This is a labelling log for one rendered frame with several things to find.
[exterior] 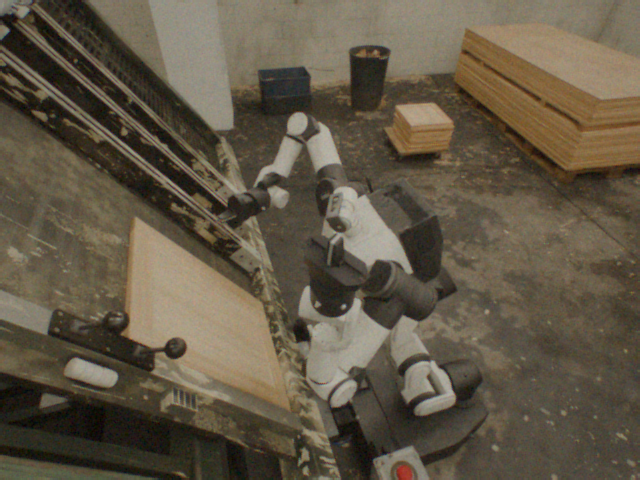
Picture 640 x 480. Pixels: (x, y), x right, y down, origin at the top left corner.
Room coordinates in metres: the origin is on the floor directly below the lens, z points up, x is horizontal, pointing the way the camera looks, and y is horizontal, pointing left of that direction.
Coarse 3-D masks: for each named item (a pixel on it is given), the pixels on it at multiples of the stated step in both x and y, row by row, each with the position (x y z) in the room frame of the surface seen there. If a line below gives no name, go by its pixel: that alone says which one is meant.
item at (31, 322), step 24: (0, 312) 0.39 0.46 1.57; (24, 312) 0.41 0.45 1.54; (48, 312) 0.43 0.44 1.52; (0, 336) 0.38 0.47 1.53; (24, 336) 0.38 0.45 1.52; (48, 336) 0.39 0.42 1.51; (96, 360) 0.40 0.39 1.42; (168, 360) 0.48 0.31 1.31; (144, 384) 0.42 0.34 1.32; (168, 384) 0.43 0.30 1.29; (192, 384) 0.45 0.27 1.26; (216, 384) 0.49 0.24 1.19; (216, 408) 0.45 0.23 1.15; (240, 408) 0.47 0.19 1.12; (264, 408) 0.51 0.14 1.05; (288, 432) 0.50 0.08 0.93
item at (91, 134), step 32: (0, 32) 1.04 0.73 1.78; (0, 64) 1.01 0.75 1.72; (32, 96) 1.02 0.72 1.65; (64, 96) 1.09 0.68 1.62; (64, 128) 1.03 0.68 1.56; (96, 128) 1.07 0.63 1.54; (128, 160) 1.07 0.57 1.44; (160, 192) 1.09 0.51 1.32; (192, 224) 1.11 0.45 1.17; (224, 224) 1.20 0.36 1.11; (256, 256) 1.18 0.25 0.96
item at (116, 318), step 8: (112, 312) 0.40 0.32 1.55; (120, 312) 0.40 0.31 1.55; (104, 320) 0.39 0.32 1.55; (112, 320) 0.39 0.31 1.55; (120, 320) 0.39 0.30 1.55; (128, 320) 0.40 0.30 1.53; (72, 328) 0.42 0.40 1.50; (80, 328) 0.42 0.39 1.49; (88, 328) 0.41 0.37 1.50; (104, 328) 0.38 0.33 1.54; (112, 328) 0.38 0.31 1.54; (120, 328) 0.38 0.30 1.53
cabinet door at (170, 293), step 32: (128, 256) 0.74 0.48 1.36; (160, 256) 0.82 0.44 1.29; (192, 256) 0.93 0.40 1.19; (128, 288) 0.63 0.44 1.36; (160, 288) 0.69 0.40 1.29; (192, 288) 0.78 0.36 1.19; (224, 288) 0.90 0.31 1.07; (160, 320) 0.59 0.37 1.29; (192, 320) 0.66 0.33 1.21; (224, 320) 0.75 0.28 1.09; (256, 320) 0.87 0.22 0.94; (160, 352) 0.50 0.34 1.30; (192, 352) 0.56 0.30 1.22; (224, 352) 0.63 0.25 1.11; (256, 352) 0.71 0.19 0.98; (256, 384) 0.59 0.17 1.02
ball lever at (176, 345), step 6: (168, 342) 0.42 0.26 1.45; (174, 342) 0.42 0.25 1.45; (180, 342) 0.42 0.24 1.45; (138, 348) 0.44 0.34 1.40; (144, 348) 0.45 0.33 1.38; (150, 348) 0.44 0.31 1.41; (156, 348) 0.43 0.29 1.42; (162, 348) 0.43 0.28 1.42; (168, 348) 0.41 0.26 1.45; (174, 348) 0.41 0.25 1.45; (180, 348) 0.41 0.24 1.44; (186, 348) 0.42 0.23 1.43; (132, 354) 0.43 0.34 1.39; (138, 354) 0.44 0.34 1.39; (144, 354) 0.44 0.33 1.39; (168, 354) 0.40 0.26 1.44; (174, 354) 0.40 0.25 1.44; (180, 354) 0.41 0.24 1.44
